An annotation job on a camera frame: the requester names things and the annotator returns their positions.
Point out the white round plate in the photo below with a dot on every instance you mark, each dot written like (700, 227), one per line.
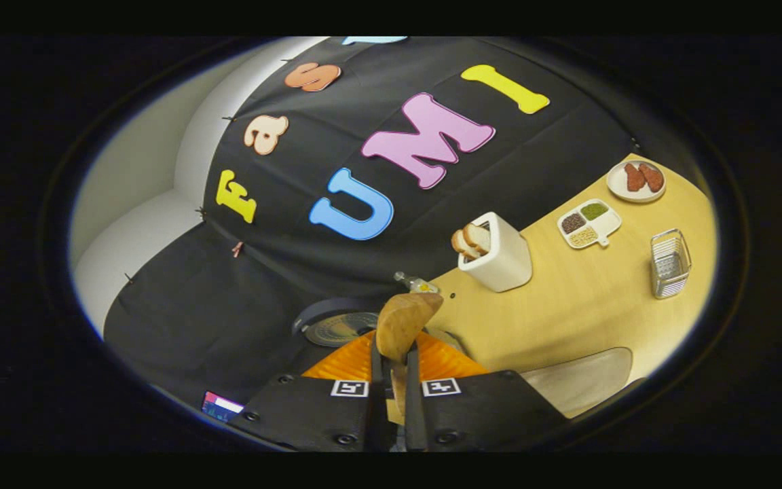
(618, 190)

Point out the toasted bread slice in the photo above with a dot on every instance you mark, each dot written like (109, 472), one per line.
(462, 246)
(478, 236)

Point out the white divided grain dish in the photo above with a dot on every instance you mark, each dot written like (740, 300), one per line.
(605, 224)

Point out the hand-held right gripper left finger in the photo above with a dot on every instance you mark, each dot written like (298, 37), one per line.
(377, 401)

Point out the small glass bottle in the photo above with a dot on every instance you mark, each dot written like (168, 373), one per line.
(418, 284)

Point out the dark rice cooker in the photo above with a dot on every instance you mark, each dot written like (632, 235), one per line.
(337, 329)

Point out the clear tray of rice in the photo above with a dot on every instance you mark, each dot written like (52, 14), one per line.
(581, 380)

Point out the wooden spoon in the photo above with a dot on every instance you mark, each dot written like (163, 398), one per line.
(401, 322)

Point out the red meat slice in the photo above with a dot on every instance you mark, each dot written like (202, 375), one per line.
(634, 178)
(652, 176)

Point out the pink cloth clip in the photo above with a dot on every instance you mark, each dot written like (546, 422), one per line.
(237, 249)

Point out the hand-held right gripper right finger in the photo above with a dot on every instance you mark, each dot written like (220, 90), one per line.
(414, 401)

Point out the black backdrop cloth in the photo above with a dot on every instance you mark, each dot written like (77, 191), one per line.
(262, 305)

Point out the white toaster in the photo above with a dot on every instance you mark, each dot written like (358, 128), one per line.
(503, 261)

